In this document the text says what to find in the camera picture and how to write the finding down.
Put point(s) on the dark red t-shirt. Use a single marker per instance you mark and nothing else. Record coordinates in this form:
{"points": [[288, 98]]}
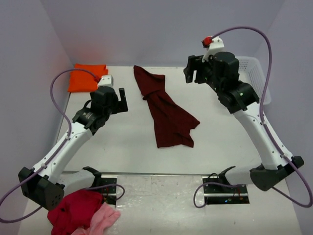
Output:
{"points": [[172, 124]]}

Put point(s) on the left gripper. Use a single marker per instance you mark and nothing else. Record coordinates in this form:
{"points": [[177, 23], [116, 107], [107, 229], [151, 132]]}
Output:
{"points": [[120, 103]]}

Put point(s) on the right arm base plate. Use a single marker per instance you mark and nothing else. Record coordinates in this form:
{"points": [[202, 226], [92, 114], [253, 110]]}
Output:
{"points": [[217, 195]]}

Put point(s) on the pink crumpled t-shirt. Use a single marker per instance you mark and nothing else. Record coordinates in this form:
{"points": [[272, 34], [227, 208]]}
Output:
{"points": [[104, 218]]}

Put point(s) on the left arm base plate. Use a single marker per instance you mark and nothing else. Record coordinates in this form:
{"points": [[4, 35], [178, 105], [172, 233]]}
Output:
{"points": [[108, 193]]}

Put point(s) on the crimson crumpled t-shirt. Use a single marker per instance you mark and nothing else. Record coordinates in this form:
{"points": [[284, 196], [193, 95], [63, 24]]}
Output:
{"points": [[74, 211]]}

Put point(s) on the white plastic basket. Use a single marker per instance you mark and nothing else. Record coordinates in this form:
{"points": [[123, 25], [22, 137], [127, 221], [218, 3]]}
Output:
{"points": [[250, 72]]}

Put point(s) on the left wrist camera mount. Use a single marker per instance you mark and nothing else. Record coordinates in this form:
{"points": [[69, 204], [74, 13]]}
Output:
{"points": [[105, 80]]}

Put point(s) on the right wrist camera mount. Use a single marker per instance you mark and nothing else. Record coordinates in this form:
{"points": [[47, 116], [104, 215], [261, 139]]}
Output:
{"points": [[212, 46]]}

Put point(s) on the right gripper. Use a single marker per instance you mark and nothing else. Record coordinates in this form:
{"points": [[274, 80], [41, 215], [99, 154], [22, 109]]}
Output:
{"points": [[198, 71]]}

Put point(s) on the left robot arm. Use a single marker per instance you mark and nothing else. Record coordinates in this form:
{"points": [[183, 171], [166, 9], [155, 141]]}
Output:
{"points": [[43, 183]]}

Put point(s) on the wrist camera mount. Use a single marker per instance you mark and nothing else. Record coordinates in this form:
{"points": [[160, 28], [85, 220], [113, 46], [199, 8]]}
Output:
{"points": [[105, 80], [212, 46]]}

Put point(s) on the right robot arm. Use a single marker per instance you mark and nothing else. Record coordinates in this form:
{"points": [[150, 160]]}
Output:
{"points": [[244, 104]]}

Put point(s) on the orange folded t-shirt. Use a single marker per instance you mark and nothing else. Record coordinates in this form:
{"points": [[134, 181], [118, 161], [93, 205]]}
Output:
{"points": [[81, 81]]}

